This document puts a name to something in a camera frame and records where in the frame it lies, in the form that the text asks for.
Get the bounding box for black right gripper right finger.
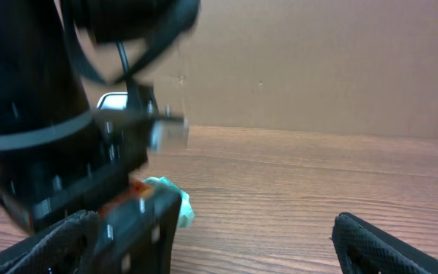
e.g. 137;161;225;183
332;212;438;274

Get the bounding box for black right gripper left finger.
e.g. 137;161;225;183
0;210;100;274

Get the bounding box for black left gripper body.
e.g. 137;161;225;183
0;98;184;273

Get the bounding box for orange small box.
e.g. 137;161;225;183
98;178;154;218

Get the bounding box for teal tissue packet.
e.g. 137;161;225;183
142;176;196;230

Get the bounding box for white barcode scanner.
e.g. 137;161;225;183
97;91;128;110

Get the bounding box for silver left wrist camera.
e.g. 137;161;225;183
150;119;189;151

